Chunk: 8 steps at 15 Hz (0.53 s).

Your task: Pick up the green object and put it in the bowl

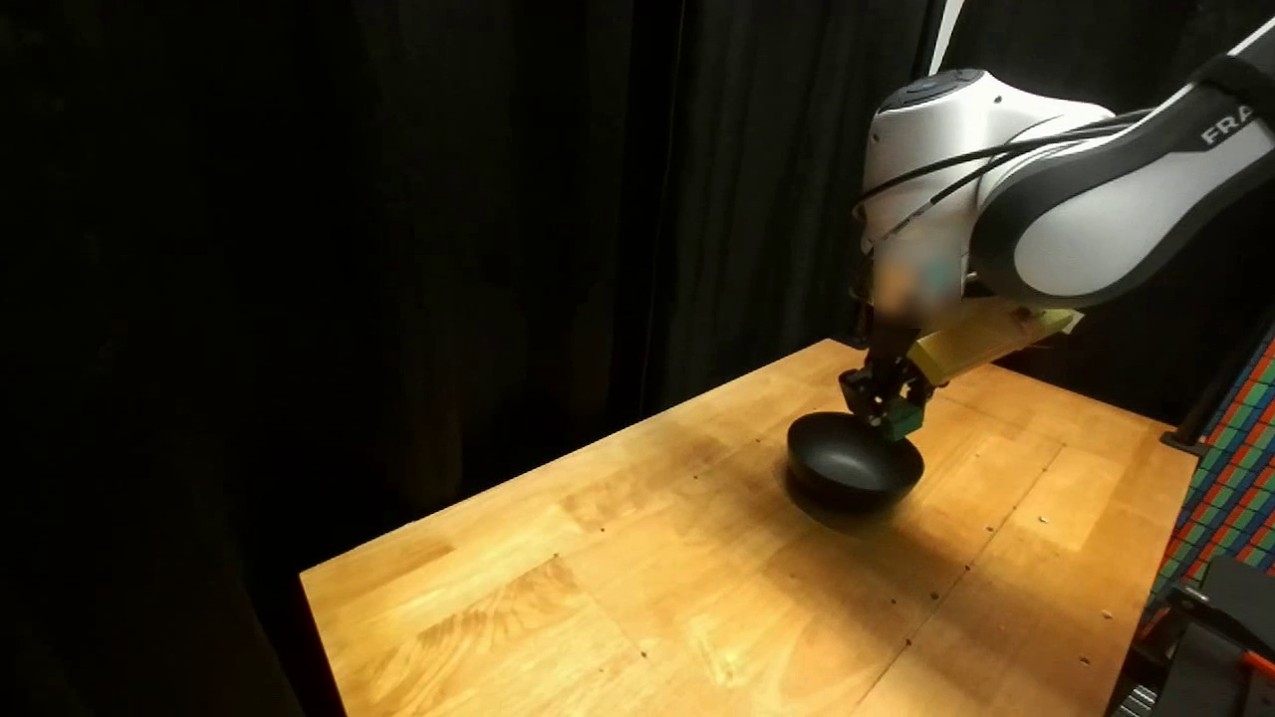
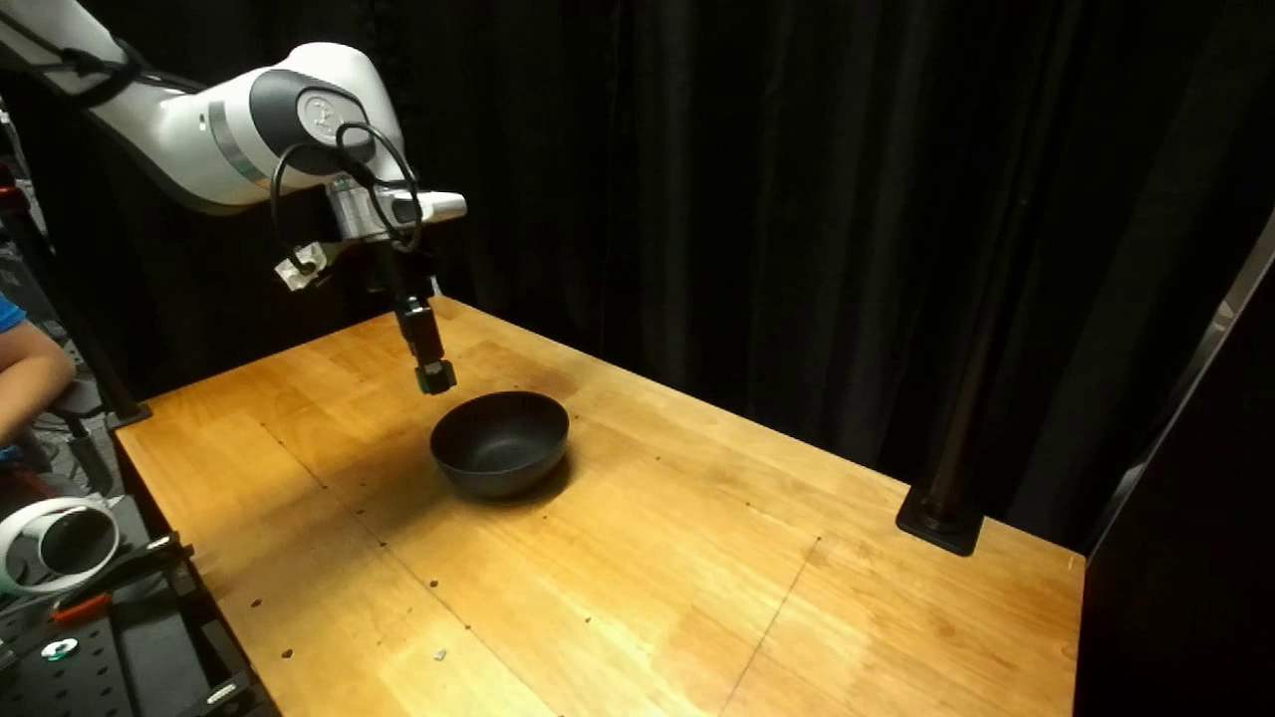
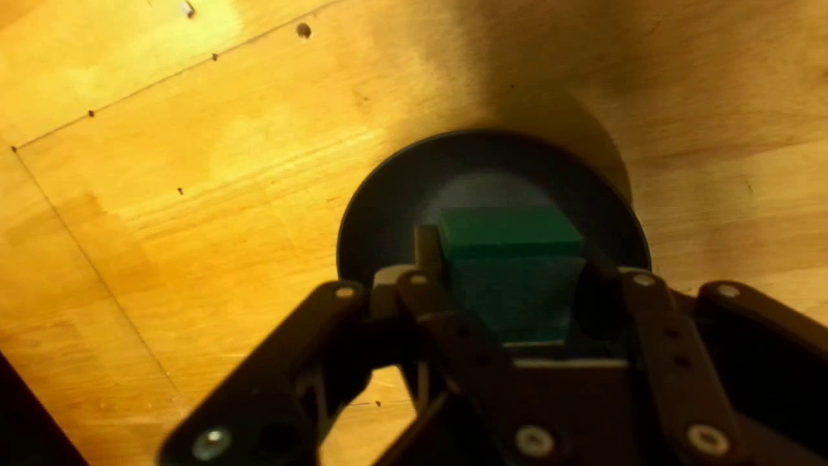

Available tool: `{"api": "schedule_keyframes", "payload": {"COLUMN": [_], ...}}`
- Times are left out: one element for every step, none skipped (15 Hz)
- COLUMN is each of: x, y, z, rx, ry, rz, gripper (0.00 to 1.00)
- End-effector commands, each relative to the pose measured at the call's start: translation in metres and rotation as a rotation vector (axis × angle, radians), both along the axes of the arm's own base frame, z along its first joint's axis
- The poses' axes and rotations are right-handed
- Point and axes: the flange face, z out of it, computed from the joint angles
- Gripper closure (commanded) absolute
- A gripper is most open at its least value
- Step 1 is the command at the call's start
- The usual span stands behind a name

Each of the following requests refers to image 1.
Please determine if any white hanging strap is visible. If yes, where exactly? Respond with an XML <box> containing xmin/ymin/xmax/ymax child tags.
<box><xmin>923</xmin><ymin>0</ymin><xmax>969</xmax><ymax>80</ymax></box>

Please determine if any black curtain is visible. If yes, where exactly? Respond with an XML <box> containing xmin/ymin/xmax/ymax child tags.
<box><xmin>0</xmin><ymin>0</ymin><xmax>1275</xmax><ymax>717</ymax></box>

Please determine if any green rectangular block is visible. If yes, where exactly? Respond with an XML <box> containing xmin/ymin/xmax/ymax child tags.
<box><xmin>880</xmin><ymin>399</ymin><xmax>928</xmax><ymax>444</ymax></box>

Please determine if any black stand with orange parts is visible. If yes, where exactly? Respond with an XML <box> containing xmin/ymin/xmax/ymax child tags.
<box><xmin>1102</xmin><ymin>554</ymin><xmax>1275</xmax><ymax>717</ymax></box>

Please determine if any black round bowl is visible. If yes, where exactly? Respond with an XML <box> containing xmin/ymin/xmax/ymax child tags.
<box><xmin>779</xmin><ymin>408</ymin><xmax>928</xmax><ymax>521</ymax></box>

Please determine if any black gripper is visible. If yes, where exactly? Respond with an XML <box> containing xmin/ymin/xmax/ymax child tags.
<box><xmin>837</xmin><ymin>305</ymin><xmax>935</xmax><ymax>429</ymax></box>

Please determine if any yellowish wrist camera mount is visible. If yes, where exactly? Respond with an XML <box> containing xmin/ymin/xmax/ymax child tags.
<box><xmin>904</xmin><ymin>297</ymin><xmax>1084</xmax><ymax>392</ymax></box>

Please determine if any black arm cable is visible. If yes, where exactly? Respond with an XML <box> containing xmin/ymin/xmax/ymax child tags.
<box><xmin>847</xmin><ymin>108</ymin><xmax>1146</xmax><ymax>265</ymax></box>

